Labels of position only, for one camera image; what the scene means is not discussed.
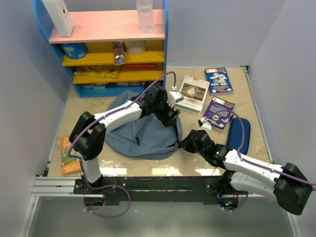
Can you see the blue shelf unit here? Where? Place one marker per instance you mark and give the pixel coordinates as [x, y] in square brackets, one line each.
[99, 30]

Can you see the blue cartoon book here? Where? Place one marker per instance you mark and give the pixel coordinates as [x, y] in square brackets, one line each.
[219, 80]

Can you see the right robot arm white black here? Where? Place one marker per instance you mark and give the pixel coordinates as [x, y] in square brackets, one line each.
[286, 184]

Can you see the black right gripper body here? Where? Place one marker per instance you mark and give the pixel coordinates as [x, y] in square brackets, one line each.
[189, 145]

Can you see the white rectangular box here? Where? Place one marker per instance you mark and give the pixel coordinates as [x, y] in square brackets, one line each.
[60, 16]

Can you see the orange green children book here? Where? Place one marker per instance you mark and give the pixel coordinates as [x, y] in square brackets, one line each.
[68, 164]

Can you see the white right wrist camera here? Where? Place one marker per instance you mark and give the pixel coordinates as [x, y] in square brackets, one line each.
[204, 124]

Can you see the purple cover book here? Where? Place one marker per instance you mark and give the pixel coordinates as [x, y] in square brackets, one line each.
[218, 112]

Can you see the red flat box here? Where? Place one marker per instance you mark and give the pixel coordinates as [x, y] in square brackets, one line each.
[140, 65]

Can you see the white coffee cover book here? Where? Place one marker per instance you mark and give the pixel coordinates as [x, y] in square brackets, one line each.
[194, 94]

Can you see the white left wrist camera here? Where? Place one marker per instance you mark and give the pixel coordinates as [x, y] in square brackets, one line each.
[174, 97]

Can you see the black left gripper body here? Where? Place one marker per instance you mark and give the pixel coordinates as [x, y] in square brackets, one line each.
[162, 110]

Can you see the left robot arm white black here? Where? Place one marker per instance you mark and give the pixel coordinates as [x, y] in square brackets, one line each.
[88, 135]

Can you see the blue zip pencil case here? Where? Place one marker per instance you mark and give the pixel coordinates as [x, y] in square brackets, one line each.
[234, 138]

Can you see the blue round tin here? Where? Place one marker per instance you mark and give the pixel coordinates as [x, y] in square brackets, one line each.
[75, 50]

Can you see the aluminium frame rail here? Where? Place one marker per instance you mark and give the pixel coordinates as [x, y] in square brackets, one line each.
[64, 186]

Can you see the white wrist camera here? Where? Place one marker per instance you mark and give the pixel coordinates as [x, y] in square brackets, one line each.
[174, 97]
[204, 124]

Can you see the yellow snack bag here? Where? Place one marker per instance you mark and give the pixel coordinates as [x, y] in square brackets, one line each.
[98, 71]

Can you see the clear plastic water bottle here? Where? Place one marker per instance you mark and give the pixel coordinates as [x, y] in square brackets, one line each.
[145, 15]

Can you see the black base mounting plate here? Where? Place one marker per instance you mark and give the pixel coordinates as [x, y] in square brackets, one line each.
[203, 189]

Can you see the blue fabric backpack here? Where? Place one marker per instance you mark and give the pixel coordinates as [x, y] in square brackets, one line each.
[145, 138]

